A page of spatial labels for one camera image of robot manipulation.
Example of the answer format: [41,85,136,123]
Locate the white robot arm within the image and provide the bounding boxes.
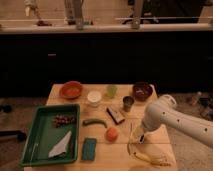
[139,94,213,148]

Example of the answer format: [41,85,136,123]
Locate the light green cup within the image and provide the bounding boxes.
[106,85,117,98]

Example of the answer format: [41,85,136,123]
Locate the white round container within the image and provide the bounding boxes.
[87,91,102,107]

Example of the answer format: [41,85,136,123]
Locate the small metal cup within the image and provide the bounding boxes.
[123,96,134,112]

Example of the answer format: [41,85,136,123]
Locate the dark rectangular block eraser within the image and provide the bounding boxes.
[106,107,125,125]

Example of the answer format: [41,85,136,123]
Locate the orange bowl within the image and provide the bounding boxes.
[59,81,83,99]

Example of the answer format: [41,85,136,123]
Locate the dark brown bowl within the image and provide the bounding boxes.
[132,82,153,101]

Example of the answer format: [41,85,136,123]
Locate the orange fruit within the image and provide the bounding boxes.
[105,127,118,142]

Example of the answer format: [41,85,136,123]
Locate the bunch of red grapes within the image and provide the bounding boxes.
[52,115,75,128]

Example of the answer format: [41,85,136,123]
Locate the green sponge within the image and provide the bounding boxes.
[82,138,97,161]

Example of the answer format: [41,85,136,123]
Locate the metal knife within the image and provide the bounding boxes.
[127,123,132,156]

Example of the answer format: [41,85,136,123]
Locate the green plastic tray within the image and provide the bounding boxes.
[21,104,80,167]

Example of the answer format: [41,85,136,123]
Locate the yellow banana bunch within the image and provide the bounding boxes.
[133,152,170,166]

